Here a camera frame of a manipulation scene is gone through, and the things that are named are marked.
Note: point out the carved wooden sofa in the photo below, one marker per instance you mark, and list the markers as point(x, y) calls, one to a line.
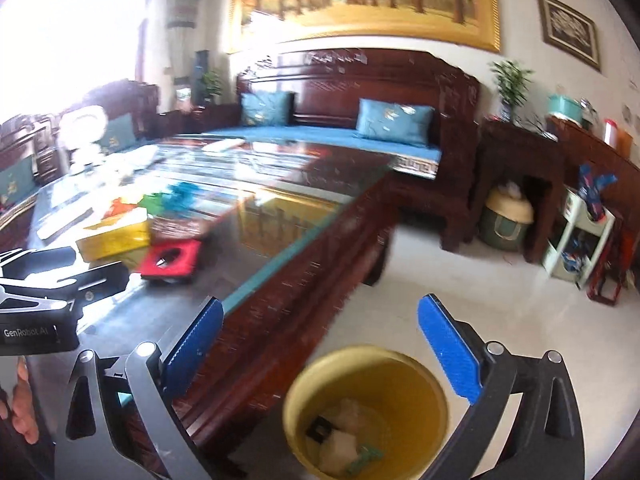
point(350, 72)

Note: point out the wooden side table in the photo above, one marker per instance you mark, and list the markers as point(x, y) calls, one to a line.
point(520, 145)

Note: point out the white tissue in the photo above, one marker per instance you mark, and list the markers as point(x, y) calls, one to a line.
point(340, 452)

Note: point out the gold framed landscape painting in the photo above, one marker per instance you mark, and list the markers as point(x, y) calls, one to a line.
point(365, 0)

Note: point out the orange box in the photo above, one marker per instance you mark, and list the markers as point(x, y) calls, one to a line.
point(625, 141)

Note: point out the yellow plastic wrapper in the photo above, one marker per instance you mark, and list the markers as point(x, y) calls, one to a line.
point(115, 242)

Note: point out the small dark framed picture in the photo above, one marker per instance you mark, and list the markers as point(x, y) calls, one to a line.
point(570, 30)

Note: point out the person's left hand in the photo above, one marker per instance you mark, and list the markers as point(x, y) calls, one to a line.
point(25, 400)

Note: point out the blue wrapper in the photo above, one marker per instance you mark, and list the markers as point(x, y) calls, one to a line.
point(182, 197)

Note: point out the small black packet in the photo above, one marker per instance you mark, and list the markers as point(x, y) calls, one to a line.
point(320, 427)

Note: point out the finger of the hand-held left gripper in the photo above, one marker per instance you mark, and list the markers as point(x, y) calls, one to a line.
point(102, 282)
point(35, 260)

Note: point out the bamboo plant in vase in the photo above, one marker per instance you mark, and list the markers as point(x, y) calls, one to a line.
point(511, 85)

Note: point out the white paper packet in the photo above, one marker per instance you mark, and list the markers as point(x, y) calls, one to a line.
point(225, 145)

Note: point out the beige curtain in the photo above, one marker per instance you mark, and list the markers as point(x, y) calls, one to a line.
point(172, 40)

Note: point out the blue embroidered pillow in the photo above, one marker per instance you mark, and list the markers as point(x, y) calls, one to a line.
point(392, 120)
point(119, 132)
point(265, 109)
point(17, 180)

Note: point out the orange wrapper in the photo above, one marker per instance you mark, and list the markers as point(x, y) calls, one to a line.
point(122, 210)

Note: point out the red capped container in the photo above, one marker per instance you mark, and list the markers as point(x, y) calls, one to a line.
point(609, 134)

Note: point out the wooden corner table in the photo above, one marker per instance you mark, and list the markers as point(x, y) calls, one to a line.
point(200, 117)

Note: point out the yellow trash bin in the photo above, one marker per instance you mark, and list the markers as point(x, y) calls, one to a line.
point(310, 390)

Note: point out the white robot toy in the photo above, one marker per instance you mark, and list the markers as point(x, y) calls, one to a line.
point(82, 125)

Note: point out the green potted plant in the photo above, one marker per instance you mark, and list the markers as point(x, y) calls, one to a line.
point(212, 85)

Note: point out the woven brown basket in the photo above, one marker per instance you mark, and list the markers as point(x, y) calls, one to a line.
point(180, 230)

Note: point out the tall dark speaker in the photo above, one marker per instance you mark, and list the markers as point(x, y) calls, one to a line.
point(201, 77)

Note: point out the red frame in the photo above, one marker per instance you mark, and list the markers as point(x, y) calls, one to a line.
point(607, 285)

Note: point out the blue sofa seat mat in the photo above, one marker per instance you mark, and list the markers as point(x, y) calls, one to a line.
point(310, 137)

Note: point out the white plastic bag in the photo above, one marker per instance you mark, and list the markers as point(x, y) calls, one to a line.
point(132, 160)

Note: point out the wooden glass-top coffee table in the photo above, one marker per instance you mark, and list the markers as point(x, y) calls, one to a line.
point(300, 195)

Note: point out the blue toy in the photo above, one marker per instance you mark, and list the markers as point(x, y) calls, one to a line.
point(595, 190)

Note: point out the carved wooden armchair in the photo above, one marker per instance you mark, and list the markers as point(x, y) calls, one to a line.
point(130, 100)

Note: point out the green wrapper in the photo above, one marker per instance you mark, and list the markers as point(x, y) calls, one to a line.
point(150, 201)

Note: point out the cream and green container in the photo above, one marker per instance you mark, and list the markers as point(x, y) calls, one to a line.
point(505, 217)

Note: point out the small green scrap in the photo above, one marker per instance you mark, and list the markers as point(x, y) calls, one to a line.
point(367, 457)

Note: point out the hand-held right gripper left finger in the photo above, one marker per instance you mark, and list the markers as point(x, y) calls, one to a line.
point(195, 345)

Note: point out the red box with hole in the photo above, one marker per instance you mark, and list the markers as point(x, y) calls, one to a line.
point(185, 255)

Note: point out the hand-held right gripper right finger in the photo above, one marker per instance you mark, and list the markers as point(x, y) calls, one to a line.
point(450, 350)

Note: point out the teal pot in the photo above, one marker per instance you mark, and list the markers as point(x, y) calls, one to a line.
point(565, 109)

